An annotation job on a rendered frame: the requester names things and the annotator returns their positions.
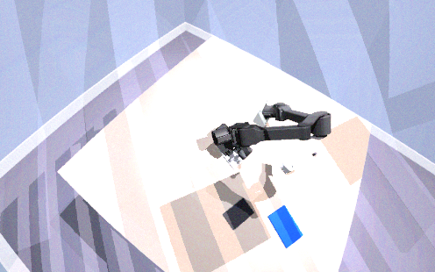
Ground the blue rectangular block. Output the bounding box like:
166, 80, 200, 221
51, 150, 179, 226
268, 204, 303, 248

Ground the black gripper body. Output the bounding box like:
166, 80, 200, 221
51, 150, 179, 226
216, 124, 253, 160

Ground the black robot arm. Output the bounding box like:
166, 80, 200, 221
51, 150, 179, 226
211, 102, 332, 156

